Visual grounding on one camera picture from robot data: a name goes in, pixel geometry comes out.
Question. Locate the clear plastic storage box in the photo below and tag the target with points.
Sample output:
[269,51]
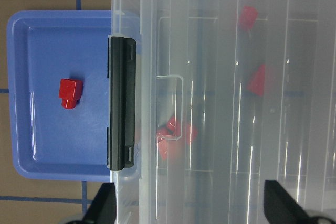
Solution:
[126,182]

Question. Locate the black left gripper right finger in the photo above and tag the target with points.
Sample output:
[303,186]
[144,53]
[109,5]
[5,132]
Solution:
[280,207]

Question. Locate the red block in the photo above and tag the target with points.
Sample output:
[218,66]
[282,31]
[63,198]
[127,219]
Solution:
[261,80]
[187,132]
[70,92]
[247,18]
[167,149]

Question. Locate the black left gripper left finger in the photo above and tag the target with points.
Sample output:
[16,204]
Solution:
[103,208]

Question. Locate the black box latch handle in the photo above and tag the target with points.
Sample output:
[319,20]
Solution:
[122,91]

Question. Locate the blue plastic tray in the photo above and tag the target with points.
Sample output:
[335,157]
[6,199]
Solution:
[43,47]

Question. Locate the clear plastic box lid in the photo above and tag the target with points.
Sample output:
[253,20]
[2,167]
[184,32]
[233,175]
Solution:
[236,98]

